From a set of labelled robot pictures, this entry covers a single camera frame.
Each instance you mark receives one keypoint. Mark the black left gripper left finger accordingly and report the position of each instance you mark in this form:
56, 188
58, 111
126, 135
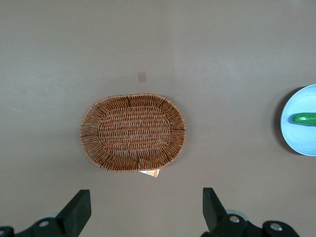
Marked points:
74, 212

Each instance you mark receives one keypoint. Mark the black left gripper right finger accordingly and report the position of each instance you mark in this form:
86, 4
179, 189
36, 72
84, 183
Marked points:
214, 212

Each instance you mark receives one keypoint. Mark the orange paper tag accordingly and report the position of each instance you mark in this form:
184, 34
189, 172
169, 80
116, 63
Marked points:
151, 173

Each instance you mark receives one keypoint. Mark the brown wicker basket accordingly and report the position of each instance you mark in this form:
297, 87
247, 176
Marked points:
133, 133

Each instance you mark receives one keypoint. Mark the light blue plate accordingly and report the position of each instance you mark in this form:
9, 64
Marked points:
298, 140

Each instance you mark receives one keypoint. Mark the green cucumber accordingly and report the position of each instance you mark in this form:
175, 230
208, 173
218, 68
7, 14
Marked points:
304, 119

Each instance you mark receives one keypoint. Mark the brown tape patch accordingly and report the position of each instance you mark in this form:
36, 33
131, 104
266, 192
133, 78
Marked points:
142, 76

